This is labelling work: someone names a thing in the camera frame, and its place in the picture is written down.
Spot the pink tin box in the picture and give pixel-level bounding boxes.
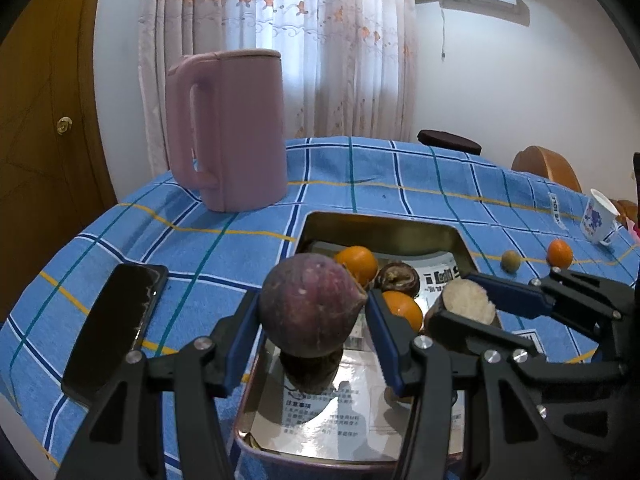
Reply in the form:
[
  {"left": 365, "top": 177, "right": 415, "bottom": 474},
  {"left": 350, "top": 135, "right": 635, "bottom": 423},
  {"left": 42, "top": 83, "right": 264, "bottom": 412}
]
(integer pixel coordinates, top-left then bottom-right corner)
[{"left": 231, "top": 211, "right": 478, "bottom": 465}]

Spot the sheer floral curtain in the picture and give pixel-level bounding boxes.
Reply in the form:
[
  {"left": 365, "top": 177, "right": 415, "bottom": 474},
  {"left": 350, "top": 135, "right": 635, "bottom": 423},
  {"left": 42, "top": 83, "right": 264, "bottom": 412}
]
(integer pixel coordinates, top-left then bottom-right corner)
[{"left": 137, "top": 0, "right": 418, "bottom": 176}]

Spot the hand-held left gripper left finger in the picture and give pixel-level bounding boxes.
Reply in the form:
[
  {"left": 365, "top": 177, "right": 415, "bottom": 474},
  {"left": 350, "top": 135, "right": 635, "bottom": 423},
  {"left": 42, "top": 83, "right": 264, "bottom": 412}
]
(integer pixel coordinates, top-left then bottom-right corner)
[{"left": 55, "top": 290, "right": 263, "bottom": 480}]

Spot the brown wooden door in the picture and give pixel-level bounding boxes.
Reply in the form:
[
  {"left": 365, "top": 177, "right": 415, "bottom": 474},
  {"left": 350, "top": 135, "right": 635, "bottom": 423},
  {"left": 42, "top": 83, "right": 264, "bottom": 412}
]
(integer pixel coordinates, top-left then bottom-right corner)
[{"left": 0, "top": 0, "right": 121, "bottom": 321}]

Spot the white cup with blue print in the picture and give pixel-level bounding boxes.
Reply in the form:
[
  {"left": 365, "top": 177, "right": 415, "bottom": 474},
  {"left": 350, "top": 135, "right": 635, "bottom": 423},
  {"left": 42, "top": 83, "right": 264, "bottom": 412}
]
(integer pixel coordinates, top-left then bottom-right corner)
[{"left": 580, "top": 188, "right": 622, "bottom": 247}]

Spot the dark brown mangosteen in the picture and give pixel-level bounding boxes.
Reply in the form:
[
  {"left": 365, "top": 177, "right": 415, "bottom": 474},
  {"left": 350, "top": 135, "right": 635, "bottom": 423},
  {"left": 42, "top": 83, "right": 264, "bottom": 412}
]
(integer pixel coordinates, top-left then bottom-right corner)
[{"left": 375, "top": 261, "right": 421, "bottom": 298}]

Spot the blue plaid tablecloth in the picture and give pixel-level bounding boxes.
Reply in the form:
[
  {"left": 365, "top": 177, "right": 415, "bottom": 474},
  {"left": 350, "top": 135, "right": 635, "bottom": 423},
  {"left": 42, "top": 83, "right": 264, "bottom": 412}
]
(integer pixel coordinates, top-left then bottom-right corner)
[{"left": 0, "top": 136, "right": 640, "bottom": 480}]

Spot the dark round stool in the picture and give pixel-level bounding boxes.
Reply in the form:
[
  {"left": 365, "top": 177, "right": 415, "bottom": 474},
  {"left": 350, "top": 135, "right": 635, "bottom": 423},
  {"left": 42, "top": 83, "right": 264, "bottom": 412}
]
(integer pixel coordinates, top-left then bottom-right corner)
[{"left": 417, "top": 129, "right": 483, "bottom": 157}]

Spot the black smartphone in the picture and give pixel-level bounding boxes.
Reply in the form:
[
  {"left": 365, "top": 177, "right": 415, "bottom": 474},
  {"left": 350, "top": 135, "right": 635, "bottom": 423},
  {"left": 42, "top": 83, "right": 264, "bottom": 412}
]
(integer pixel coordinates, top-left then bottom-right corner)
[{"left": 60, "top": 263, "right": 170, "bottom": 405}]

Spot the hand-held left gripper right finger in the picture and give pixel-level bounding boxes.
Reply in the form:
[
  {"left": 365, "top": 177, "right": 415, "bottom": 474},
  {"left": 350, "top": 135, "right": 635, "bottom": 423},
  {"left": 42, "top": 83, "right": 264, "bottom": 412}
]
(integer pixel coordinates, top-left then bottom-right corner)
[{"left": 364, "top": 290, "right": 576, "bottom": 480}]

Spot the purple sweet potato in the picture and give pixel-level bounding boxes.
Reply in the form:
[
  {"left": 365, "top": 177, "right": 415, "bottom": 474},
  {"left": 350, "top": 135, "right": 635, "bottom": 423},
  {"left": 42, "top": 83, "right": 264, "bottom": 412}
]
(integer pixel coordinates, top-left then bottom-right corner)
[{"left": 258, "top": 253, "right": 369, "bottom": 359}]

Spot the pink electric kettle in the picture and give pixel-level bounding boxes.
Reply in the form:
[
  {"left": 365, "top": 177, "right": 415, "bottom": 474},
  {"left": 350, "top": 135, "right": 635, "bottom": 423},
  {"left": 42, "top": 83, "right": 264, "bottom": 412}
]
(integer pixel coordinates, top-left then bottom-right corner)
[{"left": 165, "top": 48, "right": 289, "bottom": 213}]

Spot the orange tangerine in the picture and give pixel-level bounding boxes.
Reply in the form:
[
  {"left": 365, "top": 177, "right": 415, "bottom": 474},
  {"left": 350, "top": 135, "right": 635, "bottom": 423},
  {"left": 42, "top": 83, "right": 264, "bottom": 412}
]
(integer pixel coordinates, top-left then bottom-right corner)
[
  {"left": 546, "top": 239, "right": 573, "bottom": 267},
  {"left": 334, "top": 245, "right": 379, "bottom": 290},
  {"left": 381, "top": 291, "right": 424, "bottom": 333}
]

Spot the printed paper leaflet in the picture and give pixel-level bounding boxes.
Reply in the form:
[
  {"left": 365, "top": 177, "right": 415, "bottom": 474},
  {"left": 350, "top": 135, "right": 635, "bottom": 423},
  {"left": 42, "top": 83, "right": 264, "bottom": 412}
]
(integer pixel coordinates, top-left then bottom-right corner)
[{"left": 282, "top": 255, "right": 463, "bottom": 443}]

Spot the cut brown root piece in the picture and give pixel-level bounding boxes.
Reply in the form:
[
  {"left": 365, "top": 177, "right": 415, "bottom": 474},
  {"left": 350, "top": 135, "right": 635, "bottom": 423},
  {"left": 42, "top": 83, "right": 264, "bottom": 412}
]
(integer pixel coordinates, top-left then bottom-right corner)
[{"left": 424, "top": 279, "right": 497, "bottom": 336}]

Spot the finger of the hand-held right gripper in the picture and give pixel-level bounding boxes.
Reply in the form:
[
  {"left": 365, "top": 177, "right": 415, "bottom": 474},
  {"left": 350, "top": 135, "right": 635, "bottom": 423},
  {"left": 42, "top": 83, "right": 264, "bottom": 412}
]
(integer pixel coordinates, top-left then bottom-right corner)
[
  {"left": 464, "top": 266, "right": 640, "bottom": 333},
  {"left": 425, "top": 309, "right": 626, "bottom": 386}
]

